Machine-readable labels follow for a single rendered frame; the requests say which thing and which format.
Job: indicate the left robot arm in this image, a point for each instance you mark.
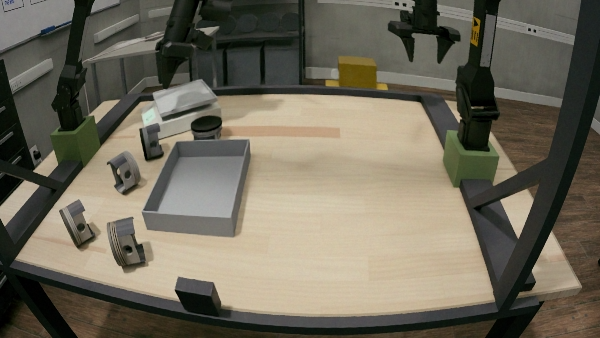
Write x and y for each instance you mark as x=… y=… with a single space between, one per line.
x=72 y=77

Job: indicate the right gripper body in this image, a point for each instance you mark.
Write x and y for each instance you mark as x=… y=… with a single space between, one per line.
x=425 y=19

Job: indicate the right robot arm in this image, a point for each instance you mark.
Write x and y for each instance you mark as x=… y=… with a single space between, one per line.
x=475 y=84

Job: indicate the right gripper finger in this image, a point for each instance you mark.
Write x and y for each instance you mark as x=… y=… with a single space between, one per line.
x=409 y=43
x=443 y=47

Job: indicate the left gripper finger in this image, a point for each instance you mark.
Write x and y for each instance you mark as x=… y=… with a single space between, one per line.
x=157 y=54
x=169 y=68

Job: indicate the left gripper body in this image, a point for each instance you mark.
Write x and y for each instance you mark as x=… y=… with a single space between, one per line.
x=176 y=31

